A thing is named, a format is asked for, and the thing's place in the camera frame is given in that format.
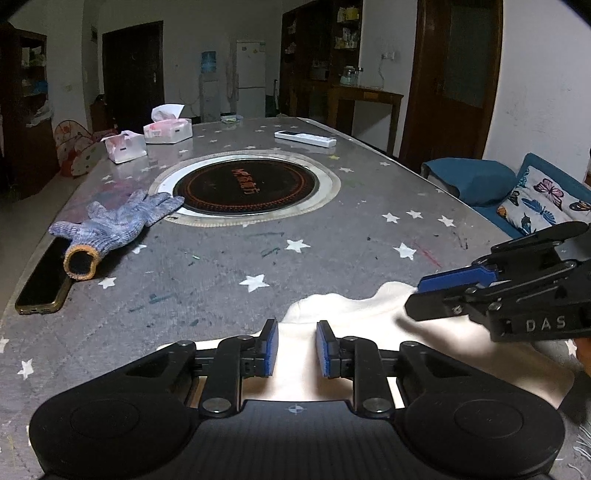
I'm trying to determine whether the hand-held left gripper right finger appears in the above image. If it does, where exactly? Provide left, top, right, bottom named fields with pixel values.
left=317, top=320, right=476, bottom=418

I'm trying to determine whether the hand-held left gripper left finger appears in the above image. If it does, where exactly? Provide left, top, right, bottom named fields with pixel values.
left=124, top=318, right=280, bottom=418

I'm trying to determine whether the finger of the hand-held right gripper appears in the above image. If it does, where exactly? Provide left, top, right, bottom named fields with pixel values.
left=405, top=258, right=591, bottom=324
left=417, top=222, right=589, bottom=296

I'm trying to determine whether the white t-shirt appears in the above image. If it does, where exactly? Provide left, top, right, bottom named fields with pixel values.
left=157, top=281, right=578, bottom=423

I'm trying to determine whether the grey star tablecloth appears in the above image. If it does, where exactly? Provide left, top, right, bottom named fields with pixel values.
left=0, top=116, right=591, bottom=480

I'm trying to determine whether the blue cushion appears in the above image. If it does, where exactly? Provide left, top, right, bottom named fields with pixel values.
left=421, top=158, right=517, bottom=208

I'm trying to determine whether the butterfly print pillow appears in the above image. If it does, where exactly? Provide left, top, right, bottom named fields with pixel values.
left=498, top=166, right=591, bottom=238

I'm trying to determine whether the blue sofa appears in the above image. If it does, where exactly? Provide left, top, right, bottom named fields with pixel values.
left=471, top=153, right=591, bottom=238

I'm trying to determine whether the round black induction cooktop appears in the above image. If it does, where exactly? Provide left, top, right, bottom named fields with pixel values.
left=148, top=148, right=341, bottom=228

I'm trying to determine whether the brown wooden door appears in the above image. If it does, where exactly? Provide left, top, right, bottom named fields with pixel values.
left=399, top=0, right=504, bottom=174

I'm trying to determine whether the blue knit work glove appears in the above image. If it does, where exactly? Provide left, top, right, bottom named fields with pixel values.
left=48, top=189, right=185, bottom=281

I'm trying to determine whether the wooden side table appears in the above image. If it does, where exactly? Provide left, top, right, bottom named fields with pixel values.
left=327, top=85, right=404, bottom=155

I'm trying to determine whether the white remote control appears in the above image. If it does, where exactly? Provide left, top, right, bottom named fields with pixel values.
left=274, top=130, right=337, bottom=148

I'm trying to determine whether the black smartphone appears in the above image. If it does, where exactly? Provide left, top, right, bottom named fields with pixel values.
left=15, top=236, right=75, bottom=315

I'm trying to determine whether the large pink tissue box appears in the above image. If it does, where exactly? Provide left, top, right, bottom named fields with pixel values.
left=143, top=104, right=193, bottom=145

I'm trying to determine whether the small pink tissue pack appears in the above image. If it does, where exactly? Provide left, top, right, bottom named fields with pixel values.
left=102, top=130, right=147, bottom=164

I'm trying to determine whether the white water dispenser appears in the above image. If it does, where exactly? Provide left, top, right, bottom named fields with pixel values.
left=199, top=74, right=221, bottom=123

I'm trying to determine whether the dark display cabinet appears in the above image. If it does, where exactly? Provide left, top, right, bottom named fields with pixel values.
left=281, top=0, right=363, bottom=118

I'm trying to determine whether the white refrigerator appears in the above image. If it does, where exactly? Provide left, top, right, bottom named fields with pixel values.
left=235, top=39, right=267, bottom=118

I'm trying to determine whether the butterfly shaped play tent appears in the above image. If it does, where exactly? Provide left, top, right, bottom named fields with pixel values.
left=54, top=120, right=121, bottom=178

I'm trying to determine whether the dark wooden door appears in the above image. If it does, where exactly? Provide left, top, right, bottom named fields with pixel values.
left=102, top=21, right=164, bottom=132

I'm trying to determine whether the dark wooden shelf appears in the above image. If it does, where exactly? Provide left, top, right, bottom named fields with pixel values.
left=0, top=25, right=58, bottom=199

